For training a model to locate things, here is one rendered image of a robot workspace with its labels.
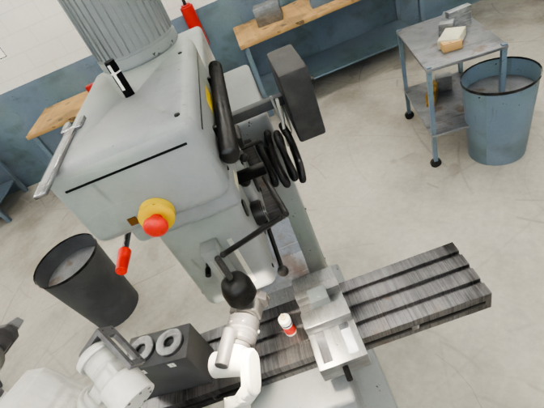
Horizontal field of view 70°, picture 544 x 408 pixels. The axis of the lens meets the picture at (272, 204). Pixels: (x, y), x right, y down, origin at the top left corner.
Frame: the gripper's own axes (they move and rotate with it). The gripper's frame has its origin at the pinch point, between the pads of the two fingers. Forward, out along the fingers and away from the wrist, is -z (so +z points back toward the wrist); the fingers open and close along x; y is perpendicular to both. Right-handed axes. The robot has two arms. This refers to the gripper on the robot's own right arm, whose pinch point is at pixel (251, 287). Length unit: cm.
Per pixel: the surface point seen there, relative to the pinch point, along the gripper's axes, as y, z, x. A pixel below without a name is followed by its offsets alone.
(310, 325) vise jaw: 16.7, 3.3, -14.0
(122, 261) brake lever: -47, 27, 1
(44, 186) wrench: -66, 29, 0
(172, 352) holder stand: 7.8, 15.8, 26.2
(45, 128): 33, -254, 304
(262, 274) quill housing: -13.9, 6.3, -9.8
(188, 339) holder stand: 9.2, 10.9, 22.9
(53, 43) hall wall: -26, -340, 302
